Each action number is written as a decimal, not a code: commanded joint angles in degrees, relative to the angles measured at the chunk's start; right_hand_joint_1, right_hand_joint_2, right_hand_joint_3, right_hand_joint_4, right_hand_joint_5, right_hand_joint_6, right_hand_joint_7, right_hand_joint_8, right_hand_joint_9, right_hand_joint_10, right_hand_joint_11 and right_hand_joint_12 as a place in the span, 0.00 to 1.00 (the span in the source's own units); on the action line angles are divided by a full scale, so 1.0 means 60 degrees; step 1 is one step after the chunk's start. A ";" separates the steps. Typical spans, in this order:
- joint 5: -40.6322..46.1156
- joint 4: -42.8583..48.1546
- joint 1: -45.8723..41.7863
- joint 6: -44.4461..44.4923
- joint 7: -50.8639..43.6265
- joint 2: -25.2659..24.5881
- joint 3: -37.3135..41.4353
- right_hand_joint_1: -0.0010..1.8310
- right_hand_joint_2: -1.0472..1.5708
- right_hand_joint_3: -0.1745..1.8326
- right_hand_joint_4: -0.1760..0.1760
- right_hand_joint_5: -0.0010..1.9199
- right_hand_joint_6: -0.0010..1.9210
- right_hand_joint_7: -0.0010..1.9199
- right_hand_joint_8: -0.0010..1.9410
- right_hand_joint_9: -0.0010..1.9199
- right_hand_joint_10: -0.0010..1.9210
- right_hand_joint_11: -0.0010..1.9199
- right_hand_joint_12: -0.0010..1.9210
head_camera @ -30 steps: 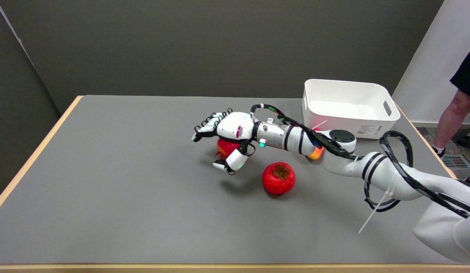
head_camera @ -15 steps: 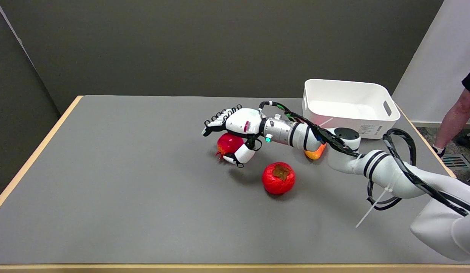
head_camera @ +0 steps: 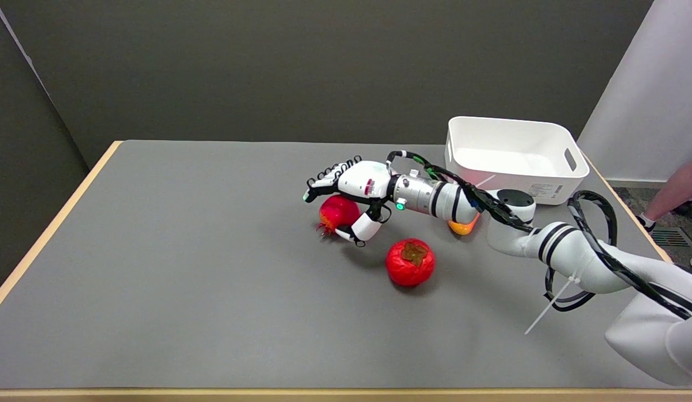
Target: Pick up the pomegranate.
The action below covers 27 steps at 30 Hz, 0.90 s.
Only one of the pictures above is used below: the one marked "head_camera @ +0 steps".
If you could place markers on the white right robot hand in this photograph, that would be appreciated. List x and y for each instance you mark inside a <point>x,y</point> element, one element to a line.
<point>359,180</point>

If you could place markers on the red pomegranate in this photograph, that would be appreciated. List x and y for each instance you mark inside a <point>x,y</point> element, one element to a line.
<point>337,212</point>

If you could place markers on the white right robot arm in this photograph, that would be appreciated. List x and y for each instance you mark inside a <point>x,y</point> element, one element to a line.
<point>580,257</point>

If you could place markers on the red persimmon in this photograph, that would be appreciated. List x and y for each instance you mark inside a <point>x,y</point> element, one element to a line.
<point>410,263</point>

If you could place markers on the red yellow mango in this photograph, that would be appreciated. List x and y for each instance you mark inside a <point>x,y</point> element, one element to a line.
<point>462,228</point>

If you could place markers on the white zip tie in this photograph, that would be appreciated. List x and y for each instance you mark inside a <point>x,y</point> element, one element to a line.
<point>485,181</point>
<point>549,306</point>

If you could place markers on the white plastic bin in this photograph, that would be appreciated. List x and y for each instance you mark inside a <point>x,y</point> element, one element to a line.
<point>507,162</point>

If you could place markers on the floor drain grate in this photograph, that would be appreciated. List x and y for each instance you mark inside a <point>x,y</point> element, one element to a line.
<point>668,238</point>

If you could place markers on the person's leg and shoe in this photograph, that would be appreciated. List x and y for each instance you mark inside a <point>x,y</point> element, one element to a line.
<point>678,187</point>

